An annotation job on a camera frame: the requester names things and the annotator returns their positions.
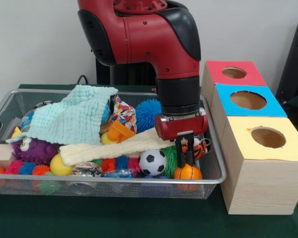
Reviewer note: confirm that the wooden box with three holes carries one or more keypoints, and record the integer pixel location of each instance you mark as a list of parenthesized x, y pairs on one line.
[(263, 183)]

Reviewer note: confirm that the mint green waffle cloth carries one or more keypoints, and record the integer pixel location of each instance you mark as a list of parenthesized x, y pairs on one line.
[(74, 114)]

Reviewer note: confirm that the cream yellow cloth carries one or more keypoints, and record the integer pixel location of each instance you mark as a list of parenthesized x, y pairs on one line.
[(114, 148)]

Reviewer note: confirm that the purple plush toy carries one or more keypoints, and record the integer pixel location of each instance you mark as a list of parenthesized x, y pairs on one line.
[(37, 151)]

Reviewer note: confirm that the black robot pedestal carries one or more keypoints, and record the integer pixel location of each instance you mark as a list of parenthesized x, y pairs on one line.
[(134, 75)]

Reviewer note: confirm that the orange tiger striped toy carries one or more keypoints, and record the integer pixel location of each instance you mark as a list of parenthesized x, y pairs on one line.
[(201, 148)]

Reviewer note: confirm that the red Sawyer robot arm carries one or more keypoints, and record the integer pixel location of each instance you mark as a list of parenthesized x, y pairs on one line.
[(139, 34)]

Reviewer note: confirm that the orange basketball toy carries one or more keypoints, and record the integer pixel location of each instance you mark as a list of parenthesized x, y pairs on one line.
[(187, 173)]

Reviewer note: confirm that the blue spiky ball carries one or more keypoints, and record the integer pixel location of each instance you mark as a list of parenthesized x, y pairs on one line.
[(146, 116)]

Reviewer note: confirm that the green spiky ball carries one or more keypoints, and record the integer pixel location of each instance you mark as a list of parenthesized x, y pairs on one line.
[(170, 161)]

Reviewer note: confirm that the clear mesh bin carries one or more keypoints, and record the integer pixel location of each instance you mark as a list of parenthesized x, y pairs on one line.
[(20, 101)]

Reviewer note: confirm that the plain wooden block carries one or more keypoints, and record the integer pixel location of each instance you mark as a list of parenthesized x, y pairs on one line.
[(0, 154)]

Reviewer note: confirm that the yellow ball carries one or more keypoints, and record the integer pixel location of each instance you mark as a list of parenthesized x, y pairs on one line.
[(59, 167)]

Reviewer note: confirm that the black upright panel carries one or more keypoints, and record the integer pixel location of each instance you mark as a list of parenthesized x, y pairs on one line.
[(295, 64)]

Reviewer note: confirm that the black and white soccer ball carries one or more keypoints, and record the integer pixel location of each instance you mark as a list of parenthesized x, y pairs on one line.
[(152, 162)]

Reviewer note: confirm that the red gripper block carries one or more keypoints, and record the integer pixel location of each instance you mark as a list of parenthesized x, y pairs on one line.
[(181, 126)]

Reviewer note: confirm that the dark green table cloth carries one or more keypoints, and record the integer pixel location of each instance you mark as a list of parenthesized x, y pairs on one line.
[(139, 218)]

